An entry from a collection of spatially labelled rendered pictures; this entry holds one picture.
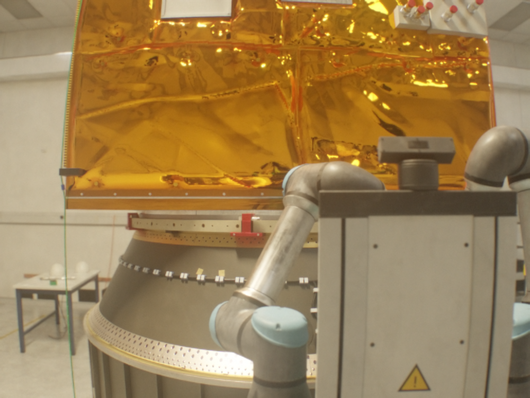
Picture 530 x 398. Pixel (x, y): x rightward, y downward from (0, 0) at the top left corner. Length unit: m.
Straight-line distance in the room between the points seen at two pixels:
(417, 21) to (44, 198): 7.11
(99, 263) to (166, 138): 6.06
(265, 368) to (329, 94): 1.22
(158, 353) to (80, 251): 6.19
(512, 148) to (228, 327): 0.75
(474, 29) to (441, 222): 1.50
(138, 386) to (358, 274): 1.30
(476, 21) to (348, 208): 1.58
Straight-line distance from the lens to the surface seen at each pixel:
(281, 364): 0.86
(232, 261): 1.66
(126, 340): 1.82
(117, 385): 1.97
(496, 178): 0.98
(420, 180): 0.69
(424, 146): 0.72
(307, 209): 1.05
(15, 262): 8.40
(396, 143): 0.72
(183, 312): 1.67
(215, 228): 1.68
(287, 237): 1.02
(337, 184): 1.01
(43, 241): 8.07
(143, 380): 1.78
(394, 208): 0.69
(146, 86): 1.81
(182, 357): 1.61
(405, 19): 1.97
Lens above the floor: 1.75
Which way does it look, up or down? 2 degrees up
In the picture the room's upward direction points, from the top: straight up
